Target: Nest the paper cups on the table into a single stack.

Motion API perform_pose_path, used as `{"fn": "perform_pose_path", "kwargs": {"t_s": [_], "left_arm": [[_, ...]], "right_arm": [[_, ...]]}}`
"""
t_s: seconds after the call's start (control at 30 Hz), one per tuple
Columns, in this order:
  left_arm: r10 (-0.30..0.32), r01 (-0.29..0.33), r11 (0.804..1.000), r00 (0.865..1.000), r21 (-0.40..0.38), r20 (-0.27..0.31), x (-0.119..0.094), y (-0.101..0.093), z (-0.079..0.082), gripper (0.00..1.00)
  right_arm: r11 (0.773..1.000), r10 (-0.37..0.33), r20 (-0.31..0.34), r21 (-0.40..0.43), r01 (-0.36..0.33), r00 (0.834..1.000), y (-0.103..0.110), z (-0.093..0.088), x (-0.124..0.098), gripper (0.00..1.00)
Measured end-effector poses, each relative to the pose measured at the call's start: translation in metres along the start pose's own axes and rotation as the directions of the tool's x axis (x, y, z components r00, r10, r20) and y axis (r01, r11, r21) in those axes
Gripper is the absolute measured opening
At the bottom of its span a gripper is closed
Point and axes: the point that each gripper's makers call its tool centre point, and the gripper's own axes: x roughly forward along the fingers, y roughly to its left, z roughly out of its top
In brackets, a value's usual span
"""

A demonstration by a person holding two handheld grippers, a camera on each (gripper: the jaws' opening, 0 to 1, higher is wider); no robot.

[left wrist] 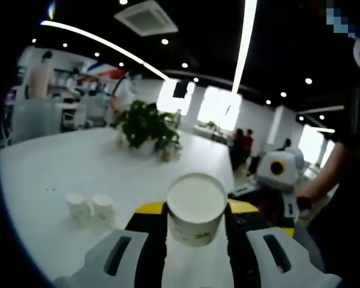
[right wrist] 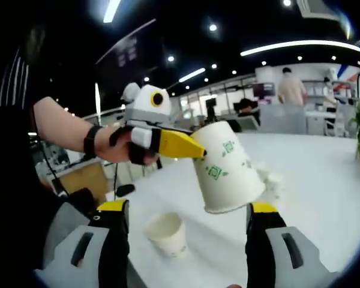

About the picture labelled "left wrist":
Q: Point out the long straight ceiling light strip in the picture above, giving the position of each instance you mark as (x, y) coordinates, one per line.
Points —
(243, 45)

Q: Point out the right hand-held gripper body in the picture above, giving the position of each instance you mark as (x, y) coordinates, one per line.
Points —
(288, 180)

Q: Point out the small beige pot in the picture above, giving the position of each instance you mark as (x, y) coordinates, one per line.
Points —
(166, 156)

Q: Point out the printed white paper cup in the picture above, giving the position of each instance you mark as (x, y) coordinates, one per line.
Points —
(195, 204)
(103, 207)
(79, 207)

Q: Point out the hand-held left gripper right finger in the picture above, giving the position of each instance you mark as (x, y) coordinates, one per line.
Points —
(243, 240)

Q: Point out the long curved ceiling light strip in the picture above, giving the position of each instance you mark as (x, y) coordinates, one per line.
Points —
(93, 36)

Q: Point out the potted green plant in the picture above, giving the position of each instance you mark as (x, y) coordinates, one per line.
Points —
(144, 126)

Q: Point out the white table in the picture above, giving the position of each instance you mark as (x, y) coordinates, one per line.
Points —
(78, 162)

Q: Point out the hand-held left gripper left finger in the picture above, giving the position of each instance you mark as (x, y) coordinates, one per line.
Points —
(150, 240)

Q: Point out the person's black shirt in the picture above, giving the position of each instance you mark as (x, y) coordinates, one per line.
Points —
(348, 240)

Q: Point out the group of ceiling downlights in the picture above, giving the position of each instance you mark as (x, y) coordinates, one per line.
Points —
(165, 41)

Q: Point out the black hanging screen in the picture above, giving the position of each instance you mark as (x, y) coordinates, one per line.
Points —
(180, 89)

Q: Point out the ceiling air conditioner vent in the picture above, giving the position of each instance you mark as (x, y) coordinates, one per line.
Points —
(147, 18)

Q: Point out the person's right hand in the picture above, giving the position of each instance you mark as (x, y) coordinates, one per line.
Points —
(306, 201)

